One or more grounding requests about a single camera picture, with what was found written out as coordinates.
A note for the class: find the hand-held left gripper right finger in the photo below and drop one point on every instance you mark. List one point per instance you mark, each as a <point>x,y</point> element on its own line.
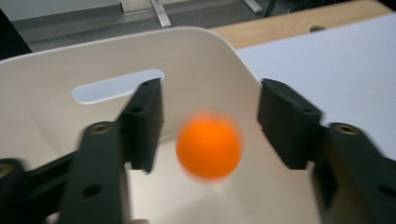
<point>351,174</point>

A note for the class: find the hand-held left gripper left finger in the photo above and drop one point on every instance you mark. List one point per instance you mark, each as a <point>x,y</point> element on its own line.
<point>93,174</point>

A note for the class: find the orange ball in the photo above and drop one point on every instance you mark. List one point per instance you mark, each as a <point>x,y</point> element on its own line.
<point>208,146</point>

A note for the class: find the white plastic bin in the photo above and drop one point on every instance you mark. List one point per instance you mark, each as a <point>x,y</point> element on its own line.
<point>202,62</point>

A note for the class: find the dark table grommet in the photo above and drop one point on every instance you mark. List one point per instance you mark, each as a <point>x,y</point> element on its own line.
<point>317,29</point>

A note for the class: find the wooden table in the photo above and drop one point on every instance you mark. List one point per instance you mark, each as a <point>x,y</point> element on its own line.
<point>280,25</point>

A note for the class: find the white desk frame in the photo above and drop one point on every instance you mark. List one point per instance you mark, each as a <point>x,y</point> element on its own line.
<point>162,15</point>

